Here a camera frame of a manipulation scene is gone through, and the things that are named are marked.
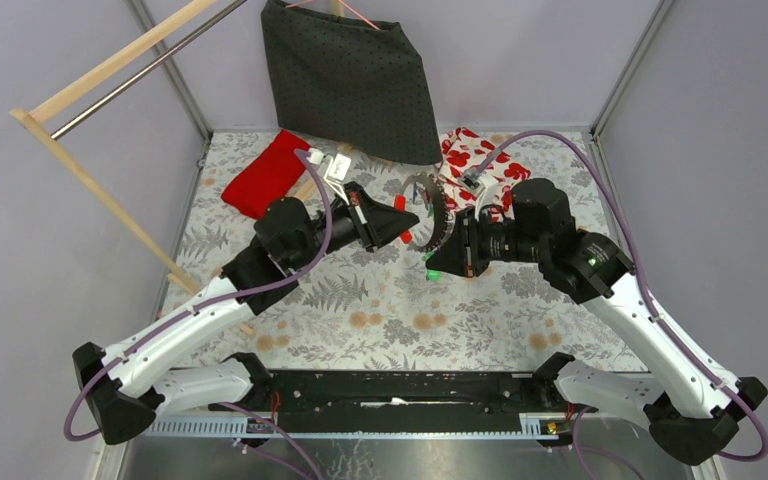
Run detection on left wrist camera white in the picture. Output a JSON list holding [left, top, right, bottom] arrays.
[[307, 148, 353, 202]]

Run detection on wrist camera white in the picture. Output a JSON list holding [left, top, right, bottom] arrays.
[[459, 168, 502, 219], [307, 148, 353, 202]]

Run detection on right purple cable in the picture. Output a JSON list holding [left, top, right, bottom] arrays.
[[470, 129, 768, 480]]

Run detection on green key tag with key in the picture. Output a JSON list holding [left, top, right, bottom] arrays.
[[426, 269, 442, 282]]

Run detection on dark dotted skirt hanging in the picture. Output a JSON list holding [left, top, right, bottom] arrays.
[[260, 1, 442, 166]]

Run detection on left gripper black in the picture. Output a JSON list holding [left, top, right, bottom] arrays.
[[288, 181, 421, 272]]

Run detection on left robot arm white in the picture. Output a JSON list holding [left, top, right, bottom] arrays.
[[72, 182, 419, 445]]

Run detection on wooden drying rack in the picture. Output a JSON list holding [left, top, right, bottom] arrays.
[[9, 0, 353, 336]]

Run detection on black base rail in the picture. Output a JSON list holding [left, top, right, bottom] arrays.
[[236, 370, 582, 434]]

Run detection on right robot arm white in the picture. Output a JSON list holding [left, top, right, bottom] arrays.
[[427, 179, 768, 465]]

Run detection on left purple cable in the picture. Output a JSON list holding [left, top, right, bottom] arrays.
[[63, 148, 336, 480]]

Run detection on red floral folded cloth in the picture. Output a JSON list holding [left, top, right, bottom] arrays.
[[438, 127, 532, 217]]

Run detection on purple cable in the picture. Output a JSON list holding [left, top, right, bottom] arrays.
[[470, 129, 768, 480], [63, 148, 336, 480]]

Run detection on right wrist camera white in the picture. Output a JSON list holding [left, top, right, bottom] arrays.
[[459, 168, 502, 219]]

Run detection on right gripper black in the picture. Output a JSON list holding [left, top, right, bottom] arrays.
[[425, 205, 546, 278]]

